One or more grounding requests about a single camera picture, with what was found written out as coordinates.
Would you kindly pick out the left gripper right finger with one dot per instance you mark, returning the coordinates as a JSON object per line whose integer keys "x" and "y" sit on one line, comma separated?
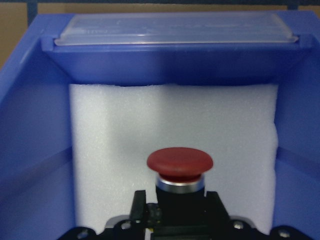
{"x": 215, "y": 209}

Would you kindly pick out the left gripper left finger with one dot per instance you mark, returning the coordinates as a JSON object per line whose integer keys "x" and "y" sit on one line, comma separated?
{"x": 138, "y": 211}

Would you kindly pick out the red mushroom push button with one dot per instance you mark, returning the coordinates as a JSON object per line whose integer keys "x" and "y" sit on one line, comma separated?
{"x": 180, "y": 213}

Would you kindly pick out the white foam in left bin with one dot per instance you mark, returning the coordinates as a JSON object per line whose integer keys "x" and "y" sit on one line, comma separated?
{"x": 115, "y": 129}

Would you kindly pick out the left blue plastic bin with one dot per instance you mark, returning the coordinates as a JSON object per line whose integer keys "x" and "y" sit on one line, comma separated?
{"x": 37, "y": 182}

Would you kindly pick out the clear bin label holder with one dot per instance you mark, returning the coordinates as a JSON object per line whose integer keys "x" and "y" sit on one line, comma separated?
{"x": 175, "y": 28}

